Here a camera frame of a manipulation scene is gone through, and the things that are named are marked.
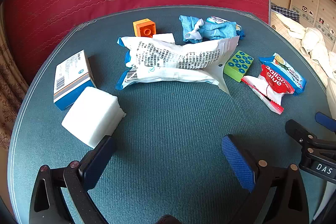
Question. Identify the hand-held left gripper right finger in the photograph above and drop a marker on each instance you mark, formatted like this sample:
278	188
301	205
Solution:
237	163

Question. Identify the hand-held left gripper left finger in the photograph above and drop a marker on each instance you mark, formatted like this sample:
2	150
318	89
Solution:
97	163

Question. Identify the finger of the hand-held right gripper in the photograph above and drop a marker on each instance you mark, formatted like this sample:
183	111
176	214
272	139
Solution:
296	129
325	120

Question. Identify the white tissue pack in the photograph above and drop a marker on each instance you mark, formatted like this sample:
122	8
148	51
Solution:
92	116

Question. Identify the red and white snack packet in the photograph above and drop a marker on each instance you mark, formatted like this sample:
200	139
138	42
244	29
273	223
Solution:
273	85

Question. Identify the green block with blue dots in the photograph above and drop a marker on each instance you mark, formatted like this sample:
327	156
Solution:
239	64

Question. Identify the blue and white medicine box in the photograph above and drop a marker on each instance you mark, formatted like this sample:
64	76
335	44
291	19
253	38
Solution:
71	77

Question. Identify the blue cloth with white tag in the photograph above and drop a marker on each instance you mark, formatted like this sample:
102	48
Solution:
220	31

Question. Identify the white printed plastic bag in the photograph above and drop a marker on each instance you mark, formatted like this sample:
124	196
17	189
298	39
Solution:
170	58

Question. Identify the white zigzag print block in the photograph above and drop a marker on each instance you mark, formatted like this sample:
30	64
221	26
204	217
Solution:
164	37

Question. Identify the orange toy brick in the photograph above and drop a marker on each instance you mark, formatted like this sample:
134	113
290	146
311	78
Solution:
144	27

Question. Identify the white puffy jacket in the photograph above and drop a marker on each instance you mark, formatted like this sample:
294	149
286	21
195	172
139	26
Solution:
315	43

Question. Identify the bed with floral plaid cover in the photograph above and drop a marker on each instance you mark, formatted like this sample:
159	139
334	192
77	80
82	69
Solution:
286	27

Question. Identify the dark plaid cloth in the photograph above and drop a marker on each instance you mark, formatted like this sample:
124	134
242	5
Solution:
284	12

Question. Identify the white sliding door wardrobe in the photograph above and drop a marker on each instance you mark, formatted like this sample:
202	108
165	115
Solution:
312	1

